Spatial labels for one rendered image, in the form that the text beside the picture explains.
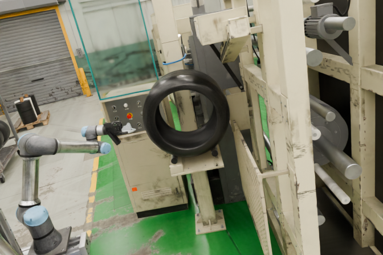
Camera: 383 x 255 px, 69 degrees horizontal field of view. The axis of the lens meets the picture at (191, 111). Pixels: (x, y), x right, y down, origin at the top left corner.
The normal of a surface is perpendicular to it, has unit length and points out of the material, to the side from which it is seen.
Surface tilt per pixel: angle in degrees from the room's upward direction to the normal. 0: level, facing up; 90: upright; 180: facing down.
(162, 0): 90
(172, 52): 90
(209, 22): 90
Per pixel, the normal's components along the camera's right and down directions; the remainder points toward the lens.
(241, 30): -0.04, 0.00
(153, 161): 0.02, 0.31
